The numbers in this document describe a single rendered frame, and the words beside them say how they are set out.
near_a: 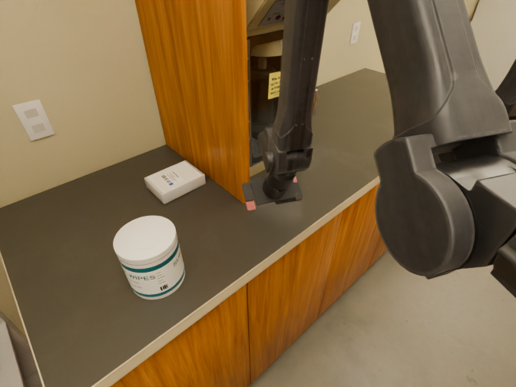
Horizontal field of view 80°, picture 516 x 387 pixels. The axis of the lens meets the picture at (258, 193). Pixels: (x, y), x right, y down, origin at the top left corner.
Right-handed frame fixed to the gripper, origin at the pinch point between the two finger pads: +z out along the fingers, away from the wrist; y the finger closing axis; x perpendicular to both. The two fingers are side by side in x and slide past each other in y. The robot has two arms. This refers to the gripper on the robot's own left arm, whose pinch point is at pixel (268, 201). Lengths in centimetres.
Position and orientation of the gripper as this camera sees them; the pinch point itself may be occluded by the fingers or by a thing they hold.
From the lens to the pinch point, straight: 82.1
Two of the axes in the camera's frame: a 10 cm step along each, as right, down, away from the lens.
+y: -9.6, 1.8, -2.1
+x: 2.4, 9.1, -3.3
